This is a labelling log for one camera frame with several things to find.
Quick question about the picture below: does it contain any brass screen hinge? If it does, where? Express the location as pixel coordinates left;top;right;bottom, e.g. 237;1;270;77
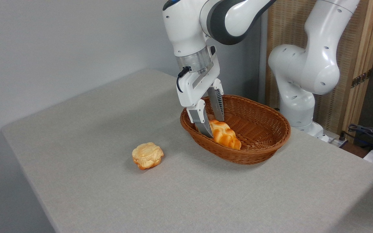
351;69;372;88

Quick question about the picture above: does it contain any brown oval wicker basket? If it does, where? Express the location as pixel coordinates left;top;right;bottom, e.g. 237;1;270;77
180;94;291;165

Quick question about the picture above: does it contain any round flower-shaped bread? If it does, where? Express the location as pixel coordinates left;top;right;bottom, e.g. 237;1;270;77
132;142;164;170

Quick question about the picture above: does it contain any wooden woven folding screen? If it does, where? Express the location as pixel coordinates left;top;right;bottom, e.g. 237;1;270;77
266;0;373;135

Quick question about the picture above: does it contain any bundle of dark cables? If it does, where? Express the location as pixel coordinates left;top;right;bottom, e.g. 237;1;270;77
342;124;373;152

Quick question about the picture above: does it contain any braided orange bread loaf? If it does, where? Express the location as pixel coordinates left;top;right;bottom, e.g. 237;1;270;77
209;120;242;150

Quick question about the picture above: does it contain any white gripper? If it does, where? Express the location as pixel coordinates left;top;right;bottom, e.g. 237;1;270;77
176;53;225;139

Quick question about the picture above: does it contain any white power strip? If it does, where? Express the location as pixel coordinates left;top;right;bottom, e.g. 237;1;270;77
326;137;349;148

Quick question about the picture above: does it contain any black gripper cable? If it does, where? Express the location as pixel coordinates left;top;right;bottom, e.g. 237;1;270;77
176;66;192;93

